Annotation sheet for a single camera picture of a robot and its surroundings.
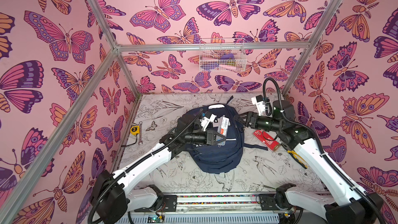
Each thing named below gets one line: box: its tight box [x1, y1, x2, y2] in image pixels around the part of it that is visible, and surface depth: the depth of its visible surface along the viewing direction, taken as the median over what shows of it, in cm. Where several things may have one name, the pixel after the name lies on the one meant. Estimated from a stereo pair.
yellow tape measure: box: [130, 125, 141, 136], surface depth 100 cm
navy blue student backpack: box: [182, 96, 268, 175], surface depth 83 cm
